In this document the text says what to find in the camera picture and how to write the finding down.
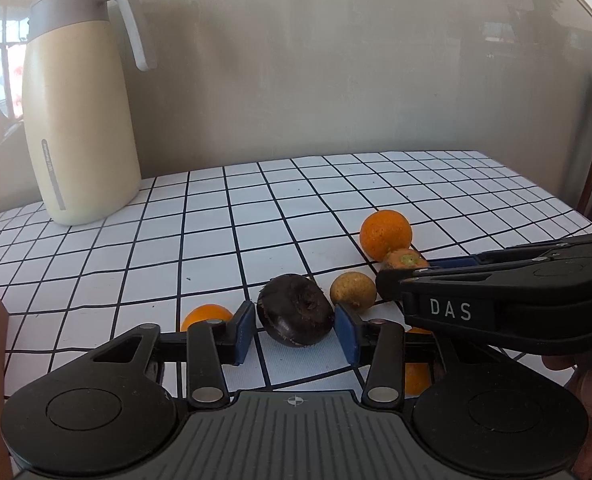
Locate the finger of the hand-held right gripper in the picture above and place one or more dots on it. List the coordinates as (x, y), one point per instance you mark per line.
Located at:
(456, 262)
(391, 285)

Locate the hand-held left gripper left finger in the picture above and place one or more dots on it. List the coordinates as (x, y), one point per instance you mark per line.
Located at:
(244, 332)

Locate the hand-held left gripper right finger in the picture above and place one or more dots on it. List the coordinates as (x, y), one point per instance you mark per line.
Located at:
(347, 334)

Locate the orange-brown fruit with green stem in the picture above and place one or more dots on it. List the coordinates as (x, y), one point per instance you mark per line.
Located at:
(405, 259)

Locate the small yellow-brown fruit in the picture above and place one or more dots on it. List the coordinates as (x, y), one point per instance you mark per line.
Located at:
(353, 290)

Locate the orange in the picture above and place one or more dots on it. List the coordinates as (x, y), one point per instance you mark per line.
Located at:
(205, 316)
(416, 380)
(386, 234)

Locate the dark purple round fruit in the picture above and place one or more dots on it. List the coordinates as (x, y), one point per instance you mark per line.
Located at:
(296, 310)

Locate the checkered white tablecloth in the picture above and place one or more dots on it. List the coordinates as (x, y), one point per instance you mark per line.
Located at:
(276, 210)

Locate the cream thermos jug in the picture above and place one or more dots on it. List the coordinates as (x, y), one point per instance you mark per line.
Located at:
(80, 135)

